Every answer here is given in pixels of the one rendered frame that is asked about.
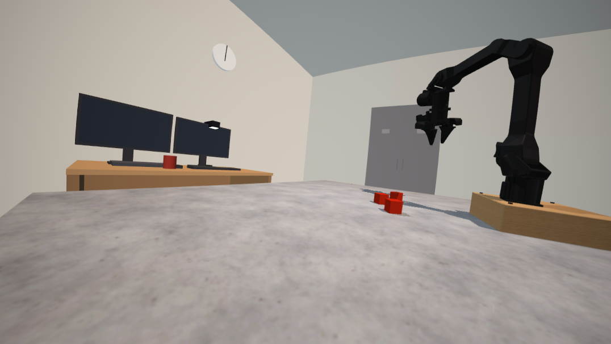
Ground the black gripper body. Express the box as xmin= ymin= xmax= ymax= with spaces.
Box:
xmin=415 ymin=105 xmax=462 ymax=130

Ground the red cube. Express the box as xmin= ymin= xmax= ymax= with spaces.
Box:
xmin=390 ymin=192 xmax=403 ymax=202
xmin=384 ymin=198 xmax=403 ymax=214
xmin=374 ymin=192 xmax=389 ymax=204

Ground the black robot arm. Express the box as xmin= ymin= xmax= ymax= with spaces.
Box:
xmin=417 ymin=38 xmax=554 ymax=207

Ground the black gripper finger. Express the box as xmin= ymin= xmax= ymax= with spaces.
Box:
xmin=422 ymin=129 xmax=437 ymax=145
xmin=439 ymin=126 xmax=456 ymax=144

